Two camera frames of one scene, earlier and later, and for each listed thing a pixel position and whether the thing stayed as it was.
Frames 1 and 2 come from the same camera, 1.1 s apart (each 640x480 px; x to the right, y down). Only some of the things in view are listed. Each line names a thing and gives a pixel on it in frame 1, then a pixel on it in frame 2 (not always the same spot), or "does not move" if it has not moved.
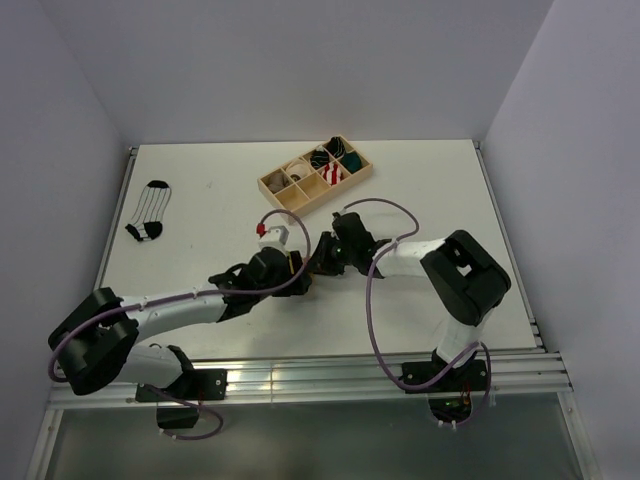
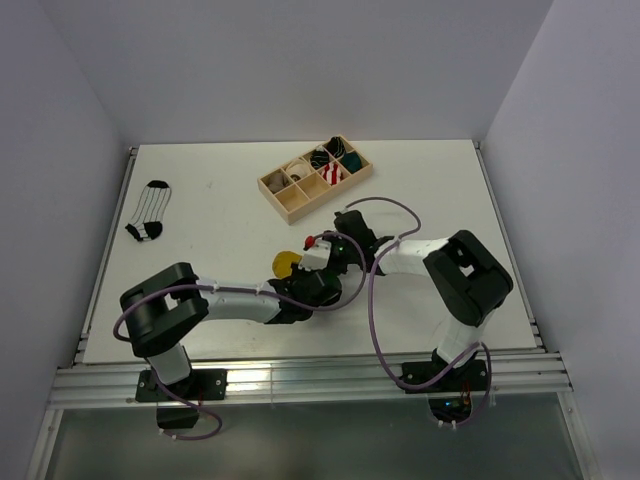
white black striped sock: [147, 219] does not move
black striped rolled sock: [336, 146] does not move
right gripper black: [321, 263] does not move
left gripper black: [297, 287] → [295, 272]
